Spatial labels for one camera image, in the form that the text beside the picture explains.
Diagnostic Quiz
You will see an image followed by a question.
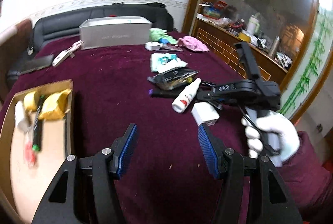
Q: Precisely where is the white power adapter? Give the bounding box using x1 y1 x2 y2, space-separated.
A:
191 102 220 126

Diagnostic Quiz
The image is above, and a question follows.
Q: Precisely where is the small white charger box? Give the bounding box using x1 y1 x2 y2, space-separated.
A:
145 42 163 51

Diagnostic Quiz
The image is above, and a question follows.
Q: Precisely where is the tissue pack blue cartoon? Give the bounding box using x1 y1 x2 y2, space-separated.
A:
150 53 187 73

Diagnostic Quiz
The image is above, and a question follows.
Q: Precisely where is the cardboard tray box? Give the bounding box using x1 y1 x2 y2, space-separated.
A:
1 80 74 223

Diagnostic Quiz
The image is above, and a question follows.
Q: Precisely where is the white spray bottle red label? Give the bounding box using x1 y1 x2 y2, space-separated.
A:
171 78 201 113

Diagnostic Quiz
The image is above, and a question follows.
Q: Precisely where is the yellow snack bag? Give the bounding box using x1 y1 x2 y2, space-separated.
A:
38 89 72 121

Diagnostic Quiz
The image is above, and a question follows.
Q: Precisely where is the wooden brick pattern cabinet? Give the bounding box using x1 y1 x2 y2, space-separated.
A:
192 16 290 86

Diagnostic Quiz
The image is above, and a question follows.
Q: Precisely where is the black cable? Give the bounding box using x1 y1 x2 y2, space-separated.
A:
239 106 281 157

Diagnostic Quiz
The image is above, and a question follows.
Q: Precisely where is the green capped black marker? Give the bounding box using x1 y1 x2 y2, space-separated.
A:
32 95 46 152

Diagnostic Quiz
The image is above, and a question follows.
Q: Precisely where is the yellow tape roll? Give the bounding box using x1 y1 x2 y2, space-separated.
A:
23 91 39 112

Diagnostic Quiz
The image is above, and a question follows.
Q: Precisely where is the purple capped black marker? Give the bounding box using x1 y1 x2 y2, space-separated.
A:
148 89 182 99

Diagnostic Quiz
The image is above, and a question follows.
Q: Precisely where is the long grey box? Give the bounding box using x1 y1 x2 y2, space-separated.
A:
79 16 152 50

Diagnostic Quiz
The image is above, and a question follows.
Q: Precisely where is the right white gloved hand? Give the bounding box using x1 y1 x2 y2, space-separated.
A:
241 111 300 162

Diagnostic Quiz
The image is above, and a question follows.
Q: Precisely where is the maroon sleeve forearm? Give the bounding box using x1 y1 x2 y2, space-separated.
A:
278 131 332 222

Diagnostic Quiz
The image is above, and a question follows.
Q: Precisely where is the black smartphone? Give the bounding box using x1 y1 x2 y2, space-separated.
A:
20 55 54 75

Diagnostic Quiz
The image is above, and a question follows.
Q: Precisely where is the black foil snack bag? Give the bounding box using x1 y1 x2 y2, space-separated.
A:
147 67 199 91

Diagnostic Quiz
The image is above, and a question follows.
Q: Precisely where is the green cloth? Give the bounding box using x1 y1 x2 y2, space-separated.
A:
149 28 177 44

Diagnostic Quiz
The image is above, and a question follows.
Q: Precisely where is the toothpaste tube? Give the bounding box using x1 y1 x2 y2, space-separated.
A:
160 43 183 52

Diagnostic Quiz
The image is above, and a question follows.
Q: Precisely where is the white car key fob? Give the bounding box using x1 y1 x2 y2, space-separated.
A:
52 40 83 67

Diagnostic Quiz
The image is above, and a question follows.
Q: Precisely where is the white pill bottle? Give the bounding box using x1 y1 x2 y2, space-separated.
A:
14 100 30 133

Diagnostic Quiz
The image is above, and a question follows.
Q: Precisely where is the pink knitted cloth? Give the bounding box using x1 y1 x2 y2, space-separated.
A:
177 35 209 52

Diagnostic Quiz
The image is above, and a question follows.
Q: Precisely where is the red item clear packet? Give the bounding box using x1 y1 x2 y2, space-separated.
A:
23 133 36 168

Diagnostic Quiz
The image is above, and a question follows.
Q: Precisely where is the black leather sofa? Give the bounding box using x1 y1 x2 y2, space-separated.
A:
1 3 174 88

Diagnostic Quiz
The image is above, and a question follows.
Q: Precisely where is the yellow capped black marker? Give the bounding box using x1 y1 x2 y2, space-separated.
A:
200 81 216 88

